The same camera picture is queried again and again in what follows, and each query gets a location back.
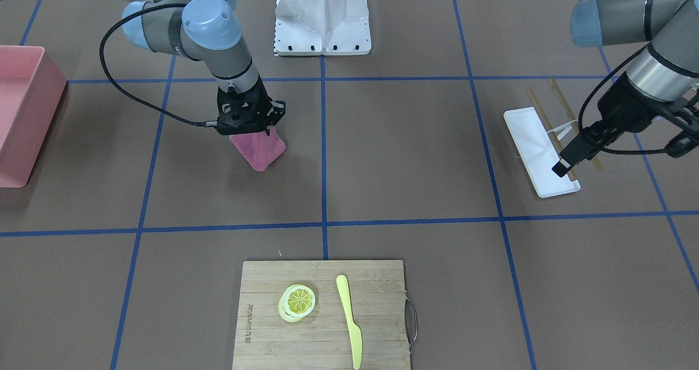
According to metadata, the pink plastic bin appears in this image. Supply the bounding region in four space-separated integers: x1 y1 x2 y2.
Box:
1 46 67 188

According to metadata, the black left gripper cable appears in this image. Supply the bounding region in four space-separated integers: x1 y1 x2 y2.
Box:
578 70 670 156

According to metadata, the metal cutting board handle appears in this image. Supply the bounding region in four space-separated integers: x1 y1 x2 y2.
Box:
405 292 419 355

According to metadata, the white rectangular tray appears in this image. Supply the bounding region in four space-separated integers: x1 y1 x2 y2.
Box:
503 106 581 198

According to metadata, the white rack bracket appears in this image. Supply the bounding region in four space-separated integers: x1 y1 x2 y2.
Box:
547 120 578 141

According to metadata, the bamboo cutting board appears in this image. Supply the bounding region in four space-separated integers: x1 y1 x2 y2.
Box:
232 260 411 369

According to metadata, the yellow lemon slice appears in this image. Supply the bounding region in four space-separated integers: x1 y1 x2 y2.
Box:
278 284 316 323

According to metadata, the wooden rack rod outer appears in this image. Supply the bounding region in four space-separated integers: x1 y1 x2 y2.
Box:
547 77 603 172

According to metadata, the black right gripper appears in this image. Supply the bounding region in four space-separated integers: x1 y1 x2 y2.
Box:
240 77 273 114

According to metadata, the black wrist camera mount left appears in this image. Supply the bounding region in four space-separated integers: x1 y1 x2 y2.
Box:
655 86 699 159

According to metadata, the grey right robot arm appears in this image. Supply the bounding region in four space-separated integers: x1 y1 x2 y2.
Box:
100 0 285 128

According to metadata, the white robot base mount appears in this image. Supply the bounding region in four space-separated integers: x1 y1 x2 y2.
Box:
273 0 372 57

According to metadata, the magenta microfiber cloth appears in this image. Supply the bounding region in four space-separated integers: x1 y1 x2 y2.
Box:
229 127 286 172

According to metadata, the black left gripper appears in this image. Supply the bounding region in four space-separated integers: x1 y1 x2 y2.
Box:
552 75 664 177

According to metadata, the yellow plastic knife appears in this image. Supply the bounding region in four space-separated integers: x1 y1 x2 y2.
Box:
335 274 364 369

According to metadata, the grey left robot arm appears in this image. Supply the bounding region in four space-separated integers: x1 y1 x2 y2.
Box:
552 0 698 177

